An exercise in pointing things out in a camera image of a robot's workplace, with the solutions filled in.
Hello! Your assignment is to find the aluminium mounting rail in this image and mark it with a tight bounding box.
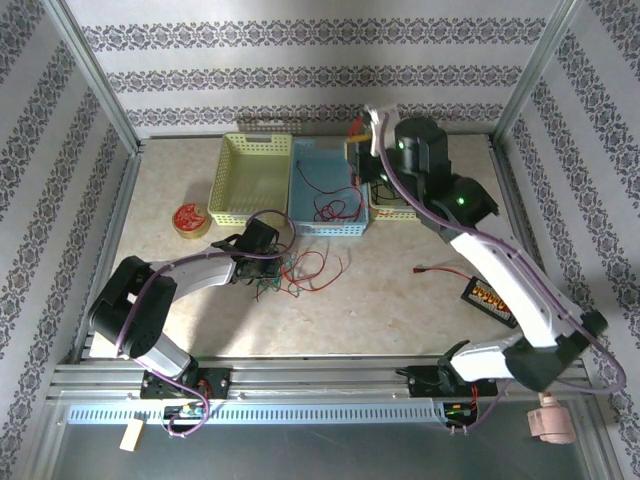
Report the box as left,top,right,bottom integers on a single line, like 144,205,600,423
47,355,596,401

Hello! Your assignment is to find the thin red cable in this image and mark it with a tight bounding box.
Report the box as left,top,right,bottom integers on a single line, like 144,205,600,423
294,117,369,224
280,249,351,300

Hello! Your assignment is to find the aluminium side rail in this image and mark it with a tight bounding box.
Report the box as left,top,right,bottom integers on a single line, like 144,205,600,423
487,142,571,360
69,144,146,364

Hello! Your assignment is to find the grey metal plate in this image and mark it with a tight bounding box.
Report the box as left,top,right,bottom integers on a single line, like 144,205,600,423
29,399,609,480

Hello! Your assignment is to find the pink plastic bottle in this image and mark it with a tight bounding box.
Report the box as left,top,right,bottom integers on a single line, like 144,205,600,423
528,392,576,445

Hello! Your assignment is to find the black charger with orange ports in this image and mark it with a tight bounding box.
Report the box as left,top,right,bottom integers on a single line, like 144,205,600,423
460,276,519,330

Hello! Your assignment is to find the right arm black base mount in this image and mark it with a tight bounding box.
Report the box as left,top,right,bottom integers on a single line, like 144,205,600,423
394,364,499,399

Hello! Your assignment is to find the thin black cable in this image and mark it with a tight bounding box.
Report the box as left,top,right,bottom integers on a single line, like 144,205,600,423
373,182,402,207

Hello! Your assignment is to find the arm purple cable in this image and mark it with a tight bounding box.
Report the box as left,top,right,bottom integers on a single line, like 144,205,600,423
377,112,626,436
113,208,299,441

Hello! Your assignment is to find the small circuit board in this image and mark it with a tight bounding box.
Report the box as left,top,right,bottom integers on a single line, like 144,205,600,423
443,402,480,420
163,403,207,422

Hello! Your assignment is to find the small tan wooden block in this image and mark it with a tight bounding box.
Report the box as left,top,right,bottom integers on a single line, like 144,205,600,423
119,418,145,453

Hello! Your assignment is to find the lead wire with red plug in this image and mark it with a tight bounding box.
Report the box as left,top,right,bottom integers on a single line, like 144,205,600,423
413,266,474,281

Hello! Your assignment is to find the thin green cable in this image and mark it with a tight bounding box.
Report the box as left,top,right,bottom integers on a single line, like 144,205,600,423
254,277,284,302
269,272,301,299
279,253,302,297

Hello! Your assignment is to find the slotted grey cable duct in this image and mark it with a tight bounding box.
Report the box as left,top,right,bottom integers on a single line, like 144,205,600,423
67,401,449,426

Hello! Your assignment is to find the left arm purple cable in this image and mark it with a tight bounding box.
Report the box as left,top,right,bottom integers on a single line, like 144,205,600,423
113,208,299,441

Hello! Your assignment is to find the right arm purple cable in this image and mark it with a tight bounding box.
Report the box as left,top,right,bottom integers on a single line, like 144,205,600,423
377,112,626,436

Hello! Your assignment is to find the aluminium frame post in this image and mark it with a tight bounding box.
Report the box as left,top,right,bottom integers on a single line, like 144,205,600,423
492,0,586,146
42,0,144,156

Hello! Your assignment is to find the blue plastic basket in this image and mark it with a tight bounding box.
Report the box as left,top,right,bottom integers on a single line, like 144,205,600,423
287,138,372,237

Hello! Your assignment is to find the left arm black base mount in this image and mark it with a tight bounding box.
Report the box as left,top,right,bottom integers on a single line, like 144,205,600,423
139,367,234,400

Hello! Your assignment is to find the round red gold tin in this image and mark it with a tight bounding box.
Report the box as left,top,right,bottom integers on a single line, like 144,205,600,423
171,203,213,240

